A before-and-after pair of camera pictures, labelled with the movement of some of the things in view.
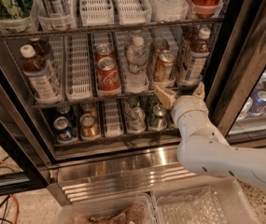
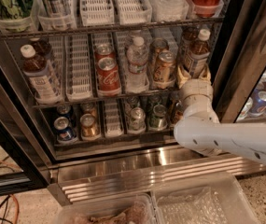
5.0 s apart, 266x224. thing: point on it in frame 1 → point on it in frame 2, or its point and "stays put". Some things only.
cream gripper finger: x=166 y=96 → x=182 y=77
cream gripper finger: x=200 y=91 → x=205 y=74
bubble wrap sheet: x=203 y=206 stays put
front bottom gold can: x=89 y=127 stays put
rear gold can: x=157 y=45 stays put
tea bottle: x=198 y=57 stays put
